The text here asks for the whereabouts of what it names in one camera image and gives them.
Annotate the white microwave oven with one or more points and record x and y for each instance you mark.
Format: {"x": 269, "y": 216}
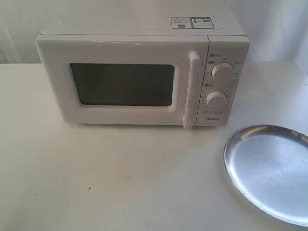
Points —
{"x": 227, "y": 43}

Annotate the lower white control knob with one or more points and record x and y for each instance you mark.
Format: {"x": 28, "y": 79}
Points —
{"x": 216, "y": 98}

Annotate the white control knob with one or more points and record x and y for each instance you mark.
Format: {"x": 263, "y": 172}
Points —
{"x": 216, "y": 98}
{"x": 223, "y": 72}

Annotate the upper white control knob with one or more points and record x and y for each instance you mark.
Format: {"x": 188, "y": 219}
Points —
{"x": 223, "y": 72}

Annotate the round silver metal tray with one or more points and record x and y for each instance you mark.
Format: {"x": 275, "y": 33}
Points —
{"x": 268, "y": 165}

